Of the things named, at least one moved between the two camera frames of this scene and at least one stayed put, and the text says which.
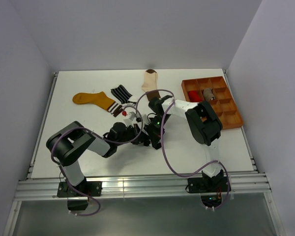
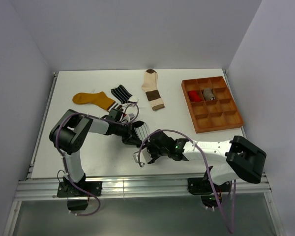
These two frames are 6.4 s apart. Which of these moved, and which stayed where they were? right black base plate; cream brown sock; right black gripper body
Moved: right black gripper body
Stayed: right black base plate; cream brown sock
